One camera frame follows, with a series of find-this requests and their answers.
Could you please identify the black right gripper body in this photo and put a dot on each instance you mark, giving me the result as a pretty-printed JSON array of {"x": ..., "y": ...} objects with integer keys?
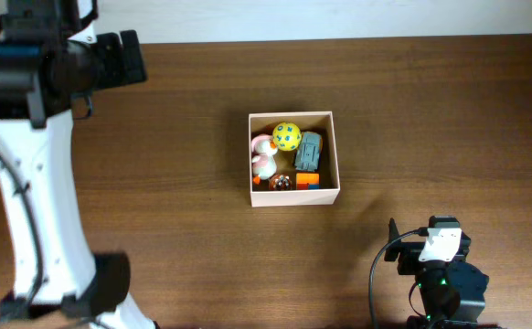
[{"x": 409, "y": 254}]

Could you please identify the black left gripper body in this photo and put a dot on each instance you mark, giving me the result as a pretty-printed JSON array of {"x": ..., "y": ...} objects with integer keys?
[{"x": 111, "y": 62}]

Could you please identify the multicolour puzzle cube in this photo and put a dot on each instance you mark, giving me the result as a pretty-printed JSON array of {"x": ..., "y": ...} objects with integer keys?
[{"x": 307, "y": 181}]

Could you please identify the yellow and grey toy truck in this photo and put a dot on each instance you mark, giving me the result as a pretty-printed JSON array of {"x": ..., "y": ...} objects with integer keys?
[{"x": 308, "y": 154}]

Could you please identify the orange lattice ball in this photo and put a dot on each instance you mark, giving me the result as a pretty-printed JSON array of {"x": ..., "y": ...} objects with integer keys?
[{"x": 280, "y": 182}]

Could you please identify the white duck toy pink hat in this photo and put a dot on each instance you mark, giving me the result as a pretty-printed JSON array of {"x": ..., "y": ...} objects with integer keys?
[{"x": 263, "y": 165}]

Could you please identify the yellow ball blue letters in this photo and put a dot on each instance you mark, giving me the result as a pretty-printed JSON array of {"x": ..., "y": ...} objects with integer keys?
[{"x": 287, "y": 136}]

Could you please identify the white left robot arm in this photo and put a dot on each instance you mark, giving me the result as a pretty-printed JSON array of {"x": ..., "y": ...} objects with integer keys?
[{"x": 50, "y": 56}]

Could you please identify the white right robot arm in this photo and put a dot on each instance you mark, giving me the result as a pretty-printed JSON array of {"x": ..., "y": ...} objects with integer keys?
[{"x": 452, "y": 292}]

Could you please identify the beige open cardboard box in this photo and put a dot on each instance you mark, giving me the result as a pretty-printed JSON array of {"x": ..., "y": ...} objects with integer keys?
[{"x": 321, "y": 122}]

